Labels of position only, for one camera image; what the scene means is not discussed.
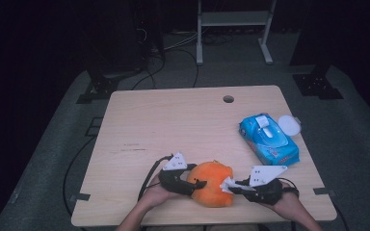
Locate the person's left hand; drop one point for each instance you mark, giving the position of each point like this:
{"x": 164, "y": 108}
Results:
{"x": 155, "y": 195}

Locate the orange plush toy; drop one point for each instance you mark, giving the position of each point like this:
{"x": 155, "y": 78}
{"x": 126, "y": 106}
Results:
{"x": 212, "y": 195}

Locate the white wet wipe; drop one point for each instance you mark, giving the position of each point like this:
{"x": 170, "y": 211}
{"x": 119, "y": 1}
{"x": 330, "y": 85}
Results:
{"x": 228, "y": 185}

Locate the black stand base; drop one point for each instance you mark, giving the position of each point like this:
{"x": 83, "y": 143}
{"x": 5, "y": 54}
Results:
{"x": 316, "y": 85}
{"x": 101, "y": 86}

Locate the blue wet wipes pack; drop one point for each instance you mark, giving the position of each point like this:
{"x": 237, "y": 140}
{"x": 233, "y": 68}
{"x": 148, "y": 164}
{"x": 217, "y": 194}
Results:
{"x": 253, "y": 134}

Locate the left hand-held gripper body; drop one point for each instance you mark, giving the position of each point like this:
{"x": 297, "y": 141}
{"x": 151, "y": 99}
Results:
{"x": 175, "y": 163}

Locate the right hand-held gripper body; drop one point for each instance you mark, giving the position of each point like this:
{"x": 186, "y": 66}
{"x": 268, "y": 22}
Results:
{"x": 263, "y": 174}

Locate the grey tape piece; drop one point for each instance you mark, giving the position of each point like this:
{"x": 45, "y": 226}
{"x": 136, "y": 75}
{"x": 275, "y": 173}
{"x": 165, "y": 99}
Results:
{"x": 80, "y": 196}
{"x": 323, "y": 191}

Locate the person's right hand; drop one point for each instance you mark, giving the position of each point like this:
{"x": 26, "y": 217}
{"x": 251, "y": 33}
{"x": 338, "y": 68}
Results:
{"x": 287, "y": 205}

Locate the white metal stand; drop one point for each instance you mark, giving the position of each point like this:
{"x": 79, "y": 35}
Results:
{"x": 234, "y": 18}

